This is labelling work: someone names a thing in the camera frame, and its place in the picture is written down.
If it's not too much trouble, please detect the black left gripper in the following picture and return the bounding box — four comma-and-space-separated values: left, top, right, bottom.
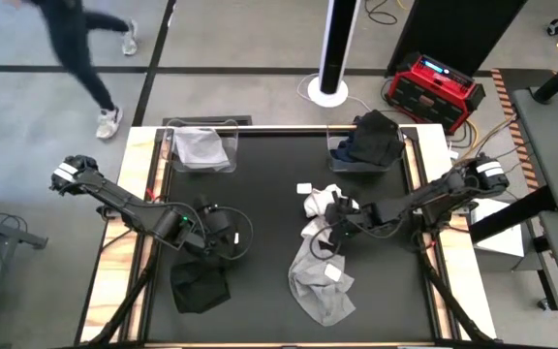
192, 193, 241, 259

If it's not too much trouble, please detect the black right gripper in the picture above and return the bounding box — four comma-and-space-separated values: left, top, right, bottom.
325, 191, 382, 247

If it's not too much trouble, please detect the light gray towel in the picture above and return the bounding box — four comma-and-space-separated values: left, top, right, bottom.
296, 182, 360, 239

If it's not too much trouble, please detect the navy blue towel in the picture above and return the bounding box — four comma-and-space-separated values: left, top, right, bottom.
329, 136, 358, 164

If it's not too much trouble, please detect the metal table rod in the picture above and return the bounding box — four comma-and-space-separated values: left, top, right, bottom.
220, 123, 360, 134

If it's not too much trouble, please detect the wooden table side board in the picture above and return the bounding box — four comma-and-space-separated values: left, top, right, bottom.
78, 125, 173, 344
398, 122, 498, 341

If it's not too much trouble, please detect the black table strut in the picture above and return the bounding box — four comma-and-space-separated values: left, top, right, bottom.
87, 256, 162, 346
414, 232, 496, 344

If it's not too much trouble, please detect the red portable power station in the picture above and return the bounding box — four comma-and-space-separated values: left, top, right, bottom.
385, 51, 487, 136

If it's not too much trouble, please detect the white box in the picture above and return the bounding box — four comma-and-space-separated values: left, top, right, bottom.
470, 197, 526, 259

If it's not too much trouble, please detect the black metal beam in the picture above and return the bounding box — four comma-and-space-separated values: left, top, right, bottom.
467, 185, 558, 244

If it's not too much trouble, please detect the black white floor pole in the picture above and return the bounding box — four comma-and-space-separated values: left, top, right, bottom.
306, 0, 360, 109

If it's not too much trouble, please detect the black partition panel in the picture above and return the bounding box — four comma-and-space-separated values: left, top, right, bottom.
386, 0, 530, 79

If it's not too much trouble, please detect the person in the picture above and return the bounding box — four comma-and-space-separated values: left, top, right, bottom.
5, 0, 140, 142

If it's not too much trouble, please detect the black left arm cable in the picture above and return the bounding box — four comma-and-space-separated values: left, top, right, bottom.
160, 199, 255, 263

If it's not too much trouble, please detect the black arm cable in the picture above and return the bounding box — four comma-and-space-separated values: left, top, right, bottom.
160, 199, 255, 263
307, 220, 353, 262

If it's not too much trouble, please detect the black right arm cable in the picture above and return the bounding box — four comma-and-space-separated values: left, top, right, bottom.
307, 220, 353, 262

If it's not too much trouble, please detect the white floor cable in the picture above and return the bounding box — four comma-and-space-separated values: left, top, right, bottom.
295, 72, 375, 113

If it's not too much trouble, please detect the yellow cable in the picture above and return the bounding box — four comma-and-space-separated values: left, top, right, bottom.
446, 115, 517, 169

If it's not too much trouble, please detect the black floor cable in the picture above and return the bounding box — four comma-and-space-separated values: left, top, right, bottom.
363, 0, 399, 26

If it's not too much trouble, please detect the gray metal desk frame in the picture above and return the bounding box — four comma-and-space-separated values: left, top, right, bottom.
0, 196, 50, 349

